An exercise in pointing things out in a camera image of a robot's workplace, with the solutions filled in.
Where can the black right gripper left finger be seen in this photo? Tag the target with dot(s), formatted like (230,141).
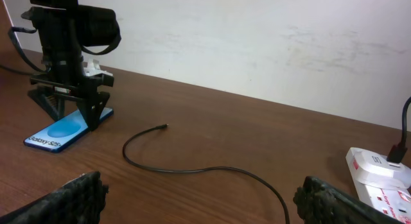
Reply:
(80,200)

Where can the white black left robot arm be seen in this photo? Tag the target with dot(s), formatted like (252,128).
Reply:
(67,30)

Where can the white charger adapter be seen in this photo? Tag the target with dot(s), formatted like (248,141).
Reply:
(370,168)

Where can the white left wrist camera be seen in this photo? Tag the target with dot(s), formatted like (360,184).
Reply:
(93,69)

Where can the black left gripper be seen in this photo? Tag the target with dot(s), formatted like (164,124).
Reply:
(64,79)

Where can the blue Galaxy smartphone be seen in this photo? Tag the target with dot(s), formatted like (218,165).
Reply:
(61,134)

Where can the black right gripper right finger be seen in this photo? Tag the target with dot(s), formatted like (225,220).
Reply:
(318,202)

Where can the white power strip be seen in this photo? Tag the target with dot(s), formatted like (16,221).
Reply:
(392,202)

